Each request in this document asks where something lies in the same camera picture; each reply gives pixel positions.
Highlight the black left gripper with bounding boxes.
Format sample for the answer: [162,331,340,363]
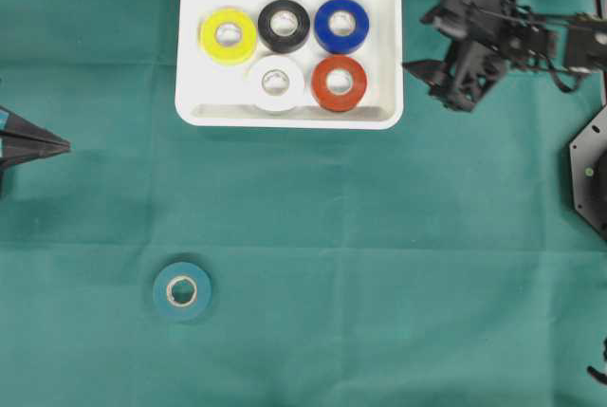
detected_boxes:
[0,107,70,198]

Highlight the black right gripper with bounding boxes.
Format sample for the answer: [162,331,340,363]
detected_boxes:
[402,0,517,112]

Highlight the blue tape roll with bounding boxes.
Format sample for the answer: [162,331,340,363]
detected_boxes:
[314,0,370,54]

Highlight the red tape roll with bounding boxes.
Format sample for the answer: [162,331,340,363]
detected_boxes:
[311,55,367,112]

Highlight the black tape roll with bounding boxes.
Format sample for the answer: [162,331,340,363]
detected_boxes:
[258,0,310,54]

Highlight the white tape roll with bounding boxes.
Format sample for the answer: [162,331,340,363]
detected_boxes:
[246,55,305,113]

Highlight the yellow tape roll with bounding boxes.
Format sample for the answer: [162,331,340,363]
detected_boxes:
[198,8,257,65]

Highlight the teal tape roll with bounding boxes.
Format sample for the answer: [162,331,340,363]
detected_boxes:
[152,262,212,323]

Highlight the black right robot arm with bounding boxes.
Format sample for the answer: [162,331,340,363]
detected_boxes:
[403,0,606,112]

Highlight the white rectangular plastic case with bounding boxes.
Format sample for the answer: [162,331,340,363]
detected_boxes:
[175,0,404,130]

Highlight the black clip at table edge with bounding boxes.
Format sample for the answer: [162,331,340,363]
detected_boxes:
[586,336,607,382]

